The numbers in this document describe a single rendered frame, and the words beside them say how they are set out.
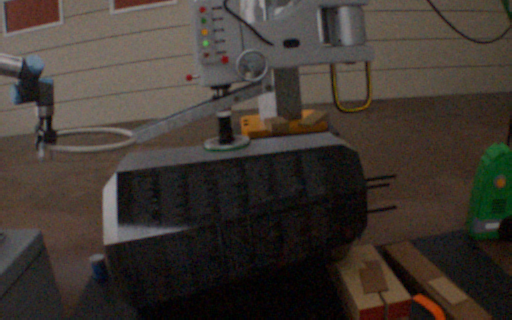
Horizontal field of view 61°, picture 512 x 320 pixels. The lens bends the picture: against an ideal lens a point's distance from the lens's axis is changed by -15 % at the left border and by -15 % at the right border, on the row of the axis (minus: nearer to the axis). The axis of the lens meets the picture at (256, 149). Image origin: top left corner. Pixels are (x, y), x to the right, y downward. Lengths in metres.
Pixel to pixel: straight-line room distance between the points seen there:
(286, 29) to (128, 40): 6.28
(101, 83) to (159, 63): 1.10
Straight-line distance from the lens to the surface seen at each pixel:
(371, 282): 2.28
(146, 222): 2.07
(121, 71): 8.48
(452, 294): 2.39
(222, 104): 2.28
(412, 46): 8.48
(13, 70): 1.98
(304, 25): 2.32
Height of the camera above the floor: 1.38
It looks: 14 degrees down
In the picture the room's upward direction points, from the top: 6 degrees counter-clockwise
